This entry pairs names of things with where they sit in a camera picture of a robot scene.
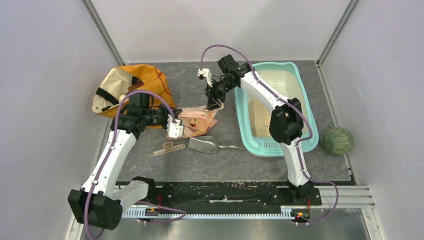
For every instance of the green textured ball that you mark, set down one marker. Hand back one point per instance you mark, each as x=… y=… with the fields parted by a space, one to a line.
x=338 y=141

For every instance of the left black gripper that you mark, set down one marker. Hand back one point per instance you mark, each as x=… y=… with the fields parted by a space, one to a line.
x=166 y=111

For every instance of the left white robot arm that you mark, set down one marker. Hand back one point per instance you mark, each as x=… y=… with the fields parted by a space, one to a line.
x=98 y=203

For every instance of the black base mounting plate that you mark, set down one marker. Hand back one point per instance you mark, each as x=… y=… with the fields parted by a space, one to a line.
x=232 y=197

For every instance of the pink cat litter bag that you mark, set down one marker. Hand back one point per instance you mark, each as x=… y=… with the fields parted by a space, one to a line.
x=197 y=121

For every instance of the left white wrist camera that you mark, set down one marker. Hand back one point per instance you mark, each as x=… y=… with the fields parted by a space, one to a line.
x=175 y=130

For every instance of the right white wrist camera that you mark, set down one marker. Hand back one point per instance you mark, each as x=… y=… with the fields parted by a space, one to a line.
x=204 y=74

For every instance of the orange cloth bag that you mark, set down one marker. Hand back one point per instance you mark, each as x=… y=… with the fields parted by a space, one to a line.
x=128 y=91

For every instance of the aluminium frame rail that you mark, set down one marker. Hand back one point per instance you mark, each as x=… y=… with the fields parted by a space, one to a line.
x=348 y=197

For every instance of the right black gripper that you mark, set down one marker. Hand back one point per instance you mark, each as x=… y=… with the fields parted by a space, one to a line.
x=212 y=95

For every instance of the metal litter scoop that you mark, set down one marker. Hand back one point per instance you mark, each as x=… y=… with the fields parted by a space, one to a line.
x=207 y=144

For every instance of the wooden bag clip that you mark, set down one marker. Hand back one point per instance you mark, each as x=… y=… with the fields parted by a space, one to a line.
x=168 y=147

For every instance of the teal litter box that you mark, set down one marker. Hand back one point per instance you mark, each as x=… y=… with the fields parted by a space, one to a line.
x=254 y=118

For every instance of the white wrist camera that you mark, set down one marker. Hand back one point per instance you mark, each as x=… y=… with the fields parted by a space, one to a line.
x=175 y=130
x=204 y=74

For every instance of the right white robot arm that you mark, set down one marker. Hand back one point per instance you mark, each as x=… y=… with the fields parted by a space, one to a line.
x=286 y=122

